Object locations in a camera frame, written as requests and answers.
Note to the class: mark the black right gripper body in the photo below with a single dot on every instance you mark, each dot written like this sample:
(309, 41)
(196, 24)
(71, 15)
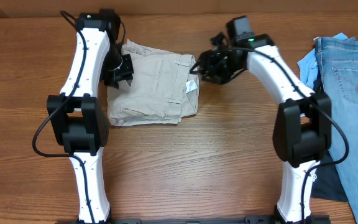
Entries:
(220, 69)

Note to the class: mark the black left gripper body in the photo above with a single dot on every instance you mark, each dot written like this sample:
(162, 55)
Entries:
(117, 67)

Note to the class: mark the beige shorts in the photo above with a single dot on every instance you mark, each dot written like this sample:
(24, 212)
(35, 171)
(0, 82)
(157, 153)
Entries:
(163, 91)

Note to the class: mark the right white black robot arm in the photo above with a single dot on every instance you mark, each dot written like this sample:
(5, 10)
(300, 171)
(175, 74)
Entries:
(301, 133)

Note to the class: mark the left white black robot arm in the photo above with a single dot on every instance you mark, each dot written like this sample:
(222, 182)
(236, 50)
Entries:
(77, 118)

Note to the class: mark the light blue shirt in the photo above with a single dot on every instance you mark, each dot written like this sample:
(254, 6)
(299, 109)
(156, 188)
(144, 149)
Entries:
(309, 71)

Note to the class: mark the blue denim jeans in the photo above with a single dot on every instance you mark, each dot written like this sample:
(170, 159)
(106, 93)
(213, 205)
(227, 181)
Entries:
(338, 66)

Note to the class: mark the dark navy garment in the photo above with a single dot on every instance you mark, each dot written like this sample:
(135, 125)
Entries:
(328, 185)

